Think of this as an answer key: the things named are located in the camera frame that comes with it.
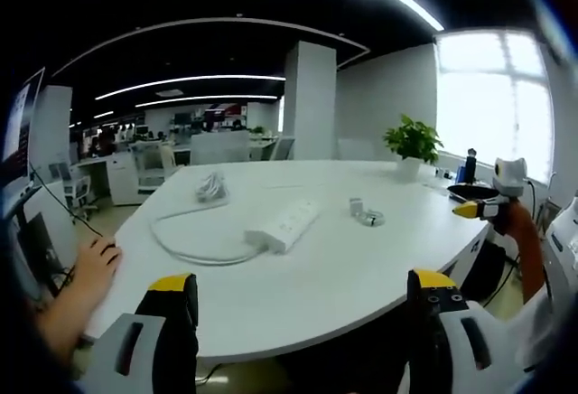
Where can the computer monitor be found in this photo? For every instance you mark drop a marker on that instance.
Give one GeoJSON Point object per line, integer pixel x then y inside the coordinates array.
{"type": "Point", "coordinates": [22, 132]}

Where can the white square column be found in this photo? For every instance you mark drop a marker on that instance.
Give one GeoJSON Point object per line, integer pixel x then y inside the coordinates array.
{"type": "Point", "coordinates": [310, 100]}

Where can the white filing cabinet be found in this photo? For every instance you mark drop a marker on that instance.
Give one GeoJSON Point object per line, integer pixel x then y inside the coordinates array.
{"type": "Point", "coordinates": [123, 179]}

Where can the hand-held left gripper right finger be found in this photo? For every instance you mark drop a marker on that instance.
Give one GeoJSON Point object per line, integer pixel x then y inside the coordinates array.
{"type": "Point", "coordinates": [456, 349]}

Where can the black round pan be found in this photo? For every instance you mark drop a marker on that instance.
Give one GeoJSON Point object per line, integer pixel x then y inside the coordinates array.
{"type": "Point", "coordinates": [472, 191]}

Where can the white power strip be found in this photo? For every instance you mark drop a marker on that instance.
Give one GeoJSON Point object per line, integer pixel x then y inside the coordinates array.
{"type": "Point", "coordinates": [289, 227]}

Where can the white charger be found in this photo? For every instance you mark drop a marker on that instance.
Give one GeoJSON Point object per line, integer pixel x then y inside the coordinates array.
{"type": "Point", "coordinates": [356, 206]}

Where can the black bottle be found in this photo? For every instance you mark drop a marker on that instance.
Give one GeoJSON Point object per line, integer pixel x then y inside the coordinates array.
{"type": "Point", "coordinates": [471, 168]}

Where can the bright window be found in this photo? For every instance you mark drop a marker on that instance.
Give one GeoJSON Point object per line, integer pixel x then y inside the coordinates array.
{"type": "Point", "coordinates": [492, 105]}

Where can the white machine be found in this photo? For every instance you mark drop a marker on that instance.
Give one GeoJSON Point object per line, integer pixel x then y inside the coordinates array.
{"type": "Point", "coordinates": [564, 236]}

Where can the grey office chair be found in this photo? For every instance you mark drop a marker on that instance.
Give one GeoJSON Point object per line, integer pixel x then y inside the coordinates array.
{"type": "Point", "coordinates": [281, 147]}

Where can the black computer tower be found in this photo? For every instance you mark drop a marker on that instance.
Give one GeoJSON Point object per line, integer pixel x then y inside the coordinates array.
{"type": "Point", "coordinates": [43, 249]}

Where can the person's white shirt sleeve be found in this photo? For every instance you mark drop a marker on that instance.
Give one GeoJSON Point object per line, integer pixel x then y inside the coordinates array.
{"type": "Point", "coordinates": [537, 331]}

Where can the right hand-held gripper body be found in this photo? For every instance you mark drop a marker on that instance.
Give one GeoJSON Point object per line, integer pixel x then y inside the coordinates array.
{"type": "Point", "coordinates": [510, 177]}

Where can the white desk partition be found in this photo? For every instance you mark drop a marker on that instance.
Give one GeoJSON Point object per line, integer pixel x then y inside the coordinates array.
{"type": "Point", "coordinates": [220, 147]}

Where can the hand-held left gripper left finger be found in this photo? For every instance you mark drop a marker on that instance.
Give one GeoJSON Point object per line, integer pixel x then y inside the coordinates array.
{"type": "Point", "coordinates": [135, 353]}

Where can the white office chair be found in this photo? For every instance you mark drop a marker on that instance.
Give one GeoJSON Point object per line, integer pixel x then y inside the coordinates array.
{"type": "Point", "coordinates": [79, 190]}

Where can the ceiling light strip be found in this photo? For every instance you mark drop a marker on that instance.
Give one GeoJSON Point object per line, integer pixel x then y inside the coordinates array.
{"type": "Point", "coordinates": [203, 99]}
{"type": "Point", "coordinates": [189, 81]}

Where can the white desk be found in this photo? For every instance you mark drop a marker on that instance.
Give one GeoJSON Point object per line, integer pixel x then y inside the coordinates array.
{"type": "Point", "coordinates": [316, 285]}

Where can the green potted plant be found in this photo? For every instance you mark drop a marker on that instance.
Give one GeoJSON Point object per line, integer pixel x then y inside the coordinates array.
{"type": "Point", "coordinates": [413, 138]}

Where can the blue bottle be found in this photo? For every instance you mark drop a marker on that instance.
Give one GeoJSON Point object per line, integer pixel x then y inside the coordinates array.
{"type": "Point", "coordinates": [460, 173]}

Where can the white plant pot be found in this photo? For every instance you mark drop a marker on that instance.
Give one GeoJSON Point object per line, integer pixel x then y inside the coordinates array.
{"type": "Point", "coordinates": [408, 170]}

